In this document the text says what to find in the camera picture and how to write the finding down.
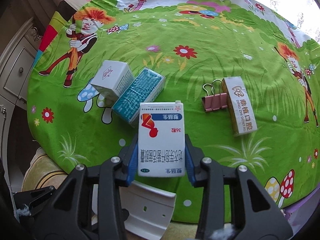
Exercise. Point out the white diamond logo box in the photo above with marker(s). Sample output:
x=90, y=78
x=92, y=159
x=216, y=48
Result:
x=112, y=79

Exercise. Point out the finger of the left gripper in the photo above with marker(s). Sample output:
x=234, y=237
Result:
x=33, y=198

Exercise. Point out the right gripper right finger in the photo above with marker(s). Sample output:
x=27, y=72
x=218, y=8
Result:
x=234, y=204

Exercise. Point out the flat white box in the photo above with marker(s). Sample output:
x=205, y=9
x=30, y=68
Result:
x=150, y=209

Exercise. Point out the cartoon green tablecloth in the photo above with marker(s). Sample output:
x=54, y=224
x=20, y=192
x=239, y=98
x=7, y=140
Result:
x=190, y=43

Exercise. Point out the striped plush cushion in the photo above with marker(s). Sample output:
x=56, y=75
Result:
x=43, y=172

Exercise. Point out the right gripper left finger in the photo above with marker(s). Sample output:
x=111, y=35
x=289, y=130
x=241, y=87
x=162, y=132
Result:
x=87, y=204

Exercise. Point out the pink binder clip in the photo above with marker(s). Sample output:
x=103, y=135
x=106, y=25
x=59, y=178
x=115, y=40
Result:
x=214, y=101

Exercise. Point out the gold white dental box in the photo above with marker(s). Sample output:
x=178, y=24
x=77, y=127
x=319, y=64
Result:
x=239, y=105

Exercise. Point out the cream ornate drawer cabinet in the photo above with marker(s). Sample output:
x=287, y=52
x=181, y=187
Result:
x=16, y=63

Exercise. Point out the teal patterned box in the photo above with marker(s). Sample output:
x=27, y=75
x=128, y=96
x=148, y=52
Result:
x=145, y=88

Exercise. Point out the purple storage box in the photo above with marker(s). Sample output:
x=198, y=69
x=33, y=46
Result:
x=299, y=213

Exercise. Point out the white medicine box red logo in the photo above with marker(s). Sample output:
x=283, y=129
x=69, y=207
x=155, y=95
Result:
x=161, y=140

